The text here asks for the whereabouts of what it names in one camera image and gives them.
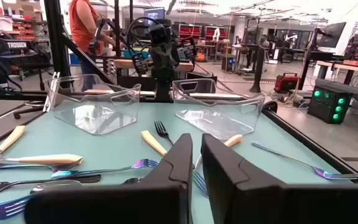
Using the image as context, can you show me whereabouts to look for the black equipment case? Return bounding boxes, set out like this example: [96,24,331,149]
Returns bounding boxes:
[185,71,218,94]

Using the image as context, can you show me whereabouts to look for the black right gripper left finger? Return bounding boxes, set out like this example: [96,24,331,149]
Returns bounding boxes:
[24,133,194,224]

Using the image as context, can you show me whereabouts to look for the monitor with blue screen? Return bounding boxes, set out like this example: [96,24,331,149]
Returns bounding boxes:
[144,7,167,23]

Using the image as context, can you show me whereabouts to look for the black office chair base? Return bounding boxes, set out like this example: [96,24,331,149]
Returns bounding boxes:
[12,101,47,121]

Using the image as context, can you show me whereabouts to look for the black left camera cable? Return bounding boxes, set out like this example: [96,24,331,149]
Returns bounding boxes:
[125,16,157,58]

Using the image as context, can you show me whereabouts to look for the light wooden table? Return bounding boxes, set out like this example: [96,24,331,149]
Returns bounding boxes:
[113,58,195,73]

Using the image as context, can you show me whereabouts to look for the black Trossen labelled machine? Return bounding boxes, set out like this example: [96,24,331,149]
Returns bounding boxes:
[0,27,55,96]

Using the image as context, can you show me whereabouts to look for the person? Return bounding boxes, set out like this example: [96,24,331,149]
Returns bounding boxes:
[69,0,124,77]

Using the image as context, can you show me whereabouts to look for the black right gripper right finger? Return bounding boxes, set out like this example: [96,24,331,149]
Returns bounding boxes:
[200,133,358,224]

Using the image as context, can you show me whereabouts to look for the black rig frame post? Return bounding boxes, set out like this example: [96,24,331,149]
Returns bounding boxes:
[44,0,117,85]

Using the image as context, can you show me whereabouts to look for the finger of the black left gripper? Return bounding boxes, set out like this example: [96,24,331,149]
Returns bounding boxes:
[176,36,198,62]
[131,51,151,75]

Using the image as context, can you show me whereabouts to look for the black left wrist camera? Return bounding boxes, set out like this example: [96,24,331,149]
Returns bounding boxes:
[147,23,173,45]

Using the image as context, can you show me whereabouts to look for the iridescent rainbow metal fork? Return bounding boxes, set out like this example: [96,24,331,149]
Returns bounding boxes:
[0,161,81,174]
[0,193,31,221]
[50,158,160,180]
[250,141,358,181]

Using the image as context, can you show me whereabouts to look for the black pedestal stand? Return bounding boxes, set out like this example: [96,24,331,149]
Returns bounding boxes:
[249,45,267,94]

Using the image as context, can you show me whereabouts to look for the black computer green lights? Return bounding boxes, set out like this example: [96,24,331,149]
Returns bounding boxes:
[306,86,352,125]

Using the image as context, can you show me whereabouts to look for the clear plastic bin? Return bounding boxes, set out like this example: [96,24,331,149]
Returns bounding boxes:
[43,73,142,136]
[172,78,266,141]

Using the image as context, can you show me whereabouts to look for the wooden workbench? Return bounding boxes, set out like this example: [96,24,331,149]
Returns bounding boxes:
[316,60,358,76]

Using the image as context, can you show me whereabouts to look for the black monitor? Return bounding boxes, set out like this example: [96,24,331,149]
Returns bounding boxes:
[317,21,347,54]

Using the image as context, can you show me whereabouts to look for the green table mat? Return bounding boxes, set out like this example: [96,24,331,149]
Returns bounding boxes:
[0,101,358,224]

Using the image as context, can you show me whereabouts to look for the red storage shelves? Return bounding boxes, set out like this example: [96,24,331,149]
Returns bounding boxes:
[178,24,229,42]

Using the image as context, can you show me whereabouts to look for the red and black toolbox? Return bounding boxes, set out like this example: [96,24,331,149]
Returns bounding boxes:
[273,72,300,94]

